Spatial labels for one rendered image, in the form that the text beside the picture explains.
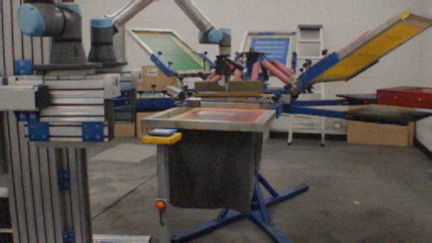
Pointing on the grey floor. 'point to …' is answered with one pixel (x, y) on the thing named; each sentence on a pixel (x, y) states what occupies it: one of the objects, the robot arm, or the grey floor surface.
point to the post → (163, 180)
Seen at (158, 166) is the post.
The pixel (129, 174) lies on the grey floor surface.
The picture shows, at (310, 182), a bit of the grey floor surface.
